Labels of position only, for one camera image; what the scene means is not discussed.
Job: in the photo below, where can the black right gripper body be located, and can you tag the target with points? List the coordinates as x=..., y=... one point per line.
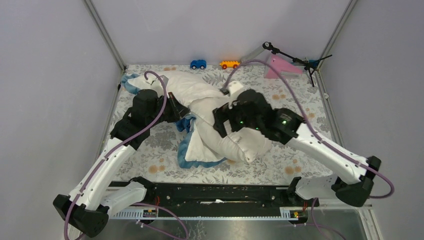
x=232, y=110

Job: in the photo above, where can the blue white plush pillowcase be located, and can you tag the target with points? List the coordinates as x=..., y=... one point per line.
x=191, y=150

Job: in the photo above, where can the white pillow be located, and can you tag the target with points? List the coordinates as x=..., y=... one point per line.
x=202, y=98

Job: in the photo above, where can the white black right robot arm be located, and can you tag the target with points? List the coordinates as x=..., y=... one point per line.
x=353, y=175

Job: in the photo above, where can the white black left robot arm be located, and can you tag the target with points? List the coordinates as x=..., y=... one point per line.
x=86, y=208

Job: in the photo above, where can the orange yellow toy wagon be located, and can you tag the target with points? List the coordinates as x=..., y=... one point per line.
x=229, y=64

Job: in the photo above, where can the pink plastic dustpan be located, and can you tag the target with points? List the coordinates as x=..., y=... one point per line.
x=284, y=68

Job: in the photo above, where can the grey cylinder tube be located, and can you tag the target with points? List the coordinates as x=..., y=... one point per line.
x=252, y=57

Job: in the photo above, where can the blue toy car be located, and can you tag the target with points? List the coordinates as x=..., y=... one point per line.
x=198, y=64

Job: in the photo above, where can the black tripod stand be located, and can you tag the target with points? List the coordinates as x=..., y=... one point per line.
x=309, y=65

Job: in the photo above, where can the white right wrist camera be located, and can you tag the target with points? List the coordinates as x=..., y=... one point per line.
x=233, y=90

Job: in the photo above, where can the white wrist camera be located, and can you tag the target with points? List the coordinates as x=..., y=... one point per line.
x=152, y=83
x=233, y=90

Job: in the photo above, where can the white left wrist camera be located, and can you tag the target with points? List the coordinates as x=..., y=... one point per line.
x=152, y=83

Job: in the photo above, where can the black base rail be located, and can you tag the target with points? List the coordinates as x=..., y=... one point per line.
x=172, y=195

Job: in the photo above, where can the grey slotted cable duct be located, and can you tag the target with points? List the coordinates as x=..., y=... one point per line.
x=210, y=212

